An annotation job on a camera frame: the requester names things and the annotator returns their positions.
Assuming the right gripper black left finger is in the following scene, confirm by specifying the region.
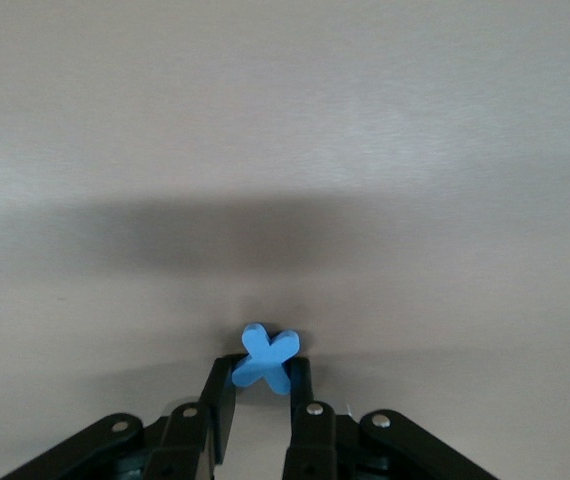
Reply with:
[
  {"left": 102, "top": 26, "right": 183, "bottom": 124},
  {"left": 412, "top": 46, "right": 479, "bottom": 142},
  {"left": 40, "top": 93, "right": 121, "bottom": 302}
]
[{"left": 0, "top": 355, "right": 240, "bottom": 480}]

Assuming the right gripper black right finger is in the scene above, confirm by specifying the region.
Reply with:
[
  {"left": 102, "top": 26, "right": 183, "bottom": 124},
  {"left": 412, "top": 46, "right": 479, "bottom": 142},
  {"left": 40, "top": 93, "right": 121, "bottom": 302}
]
[{"left": 282, "top": 357, "right": 497, "bottom": 480}]

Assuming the blue foam letter x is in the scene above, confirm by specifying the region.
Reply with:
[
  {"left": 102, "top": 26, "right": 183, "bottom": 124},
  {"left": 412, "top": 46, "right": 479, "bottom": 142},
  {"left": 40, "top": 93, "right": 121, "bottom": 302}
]
[{"left": 231, "top": 323, "right": 302, "bottom": 396}]

